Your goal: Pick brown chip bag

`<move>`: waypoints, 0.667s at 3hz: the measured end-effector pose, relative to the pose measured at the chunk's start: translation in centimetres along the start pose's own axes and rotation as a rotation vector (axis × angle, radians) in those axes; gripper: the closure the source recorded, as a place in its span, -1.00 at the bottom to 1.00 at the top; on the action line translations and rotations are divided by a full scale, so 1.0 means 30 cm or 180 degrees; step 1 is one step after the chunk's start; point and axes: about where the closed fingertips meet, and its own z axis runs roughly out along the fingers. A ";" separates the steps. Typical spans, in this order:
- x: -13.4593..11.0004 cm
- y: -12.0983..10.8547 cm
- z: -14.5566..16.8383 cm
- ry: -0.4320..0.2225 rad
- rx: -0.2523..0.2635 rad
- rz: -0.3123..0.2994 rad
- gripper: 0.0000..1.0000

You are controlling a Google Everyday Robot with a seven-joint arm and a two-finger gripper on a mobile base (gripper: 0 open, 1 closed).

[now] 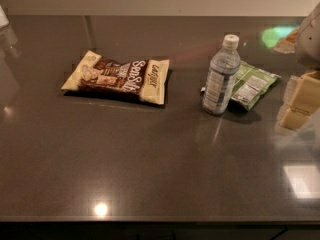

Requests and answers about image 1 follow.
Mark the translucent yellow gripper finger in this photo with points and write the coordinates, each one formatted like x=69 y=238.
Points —
x=300 y=101

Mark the green snack bag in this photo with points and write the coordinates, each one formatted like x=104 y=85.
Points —
x=250 y=84

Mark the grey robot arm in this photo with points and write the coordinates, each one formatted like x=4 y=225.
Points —
x=307 y=45

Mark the brown sea salt chip bag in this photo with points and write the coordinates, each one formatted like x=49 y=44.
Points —
x=143 y=80

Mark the white object at left edge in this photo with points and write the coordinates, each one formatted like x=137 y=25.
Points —
x=4 y=21

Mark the clear plastic water bottle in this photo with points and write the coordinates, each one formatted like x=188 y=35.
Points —
x=221 y=76

